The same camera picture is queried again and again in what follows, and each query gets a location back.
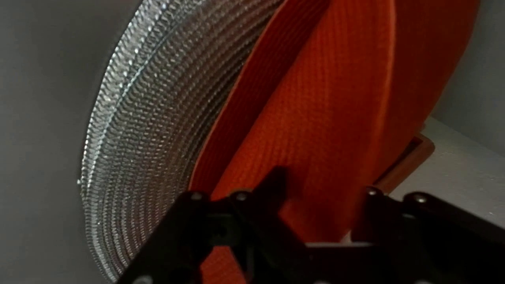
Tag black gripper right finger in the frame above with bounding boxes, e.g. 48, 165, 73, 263
351, 184, 395, 244

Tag red plate on oven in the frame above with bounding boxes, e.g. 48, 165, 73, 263
188, 0, 340, 202

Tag large red round plate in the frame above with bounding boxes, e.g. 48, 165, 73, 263
198, 0, 482, 284

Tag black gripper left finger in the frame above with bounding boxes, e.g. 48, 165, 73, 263
251, 165, 297, 222

